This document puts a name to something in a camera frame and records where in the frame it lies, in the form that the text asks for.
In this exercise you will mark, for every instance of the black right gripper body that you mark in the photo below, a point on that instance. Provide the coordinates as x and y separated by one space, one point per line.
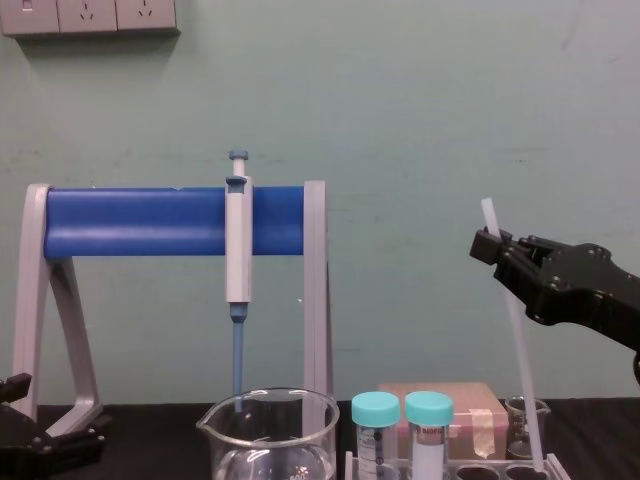
585 290

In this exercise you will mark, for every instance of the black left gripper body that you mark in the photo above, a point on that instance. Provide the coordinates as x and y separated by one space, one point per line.
30 455

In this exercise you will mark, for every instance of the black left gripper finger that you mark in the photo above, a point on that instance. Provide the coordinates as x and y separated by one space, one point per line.
15 389
75 431

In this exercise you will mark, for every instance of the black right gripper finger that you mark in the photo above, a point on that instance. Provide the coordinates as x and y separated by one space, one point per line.
532 245
517 272

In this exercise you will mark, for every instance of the white stirring rod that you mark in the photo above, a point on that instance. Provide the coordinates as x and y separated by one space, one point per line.
489 212

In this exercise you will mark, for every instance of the pink taped cardboard box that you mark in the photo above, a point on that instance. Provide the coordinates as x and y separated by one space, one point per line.
475 400

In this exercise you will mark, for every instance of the small clear glass beaker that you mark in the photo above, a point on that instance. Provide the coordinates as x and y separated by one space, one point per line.
517 425

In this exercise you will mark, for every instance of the white-filled tube with teal cap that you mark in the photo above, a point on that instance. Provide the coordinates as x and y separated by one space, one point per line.
429 407

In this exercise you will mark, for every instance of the clear-filled tube with teal cap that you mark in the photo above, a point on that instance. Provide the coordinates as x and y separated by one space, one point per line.
375 407

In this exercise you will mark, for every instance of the grey pipette stand blue bar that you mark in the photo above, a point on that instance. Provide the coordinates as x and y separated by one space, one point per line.
125 220

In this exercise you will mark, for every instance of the large clear glass beaker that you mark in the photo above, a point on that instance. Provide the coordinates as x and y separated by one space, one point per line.
280 450

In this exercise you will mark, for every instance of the white and blue pipette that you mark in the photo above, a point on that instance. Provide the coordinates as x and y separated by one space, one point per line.
239 250

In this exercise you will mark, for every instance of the clear acrylic tube rack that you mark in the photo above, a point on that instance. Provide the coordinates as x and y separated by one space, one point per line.
352 467

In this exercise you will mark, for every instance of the grey wall switch plate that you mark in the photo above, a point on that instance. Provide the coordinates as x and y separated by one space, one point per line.
27 15

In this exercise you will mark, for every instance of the grey wall socket plate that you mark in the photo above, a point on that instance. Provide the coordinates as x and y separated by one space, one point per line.
146 13
86 14

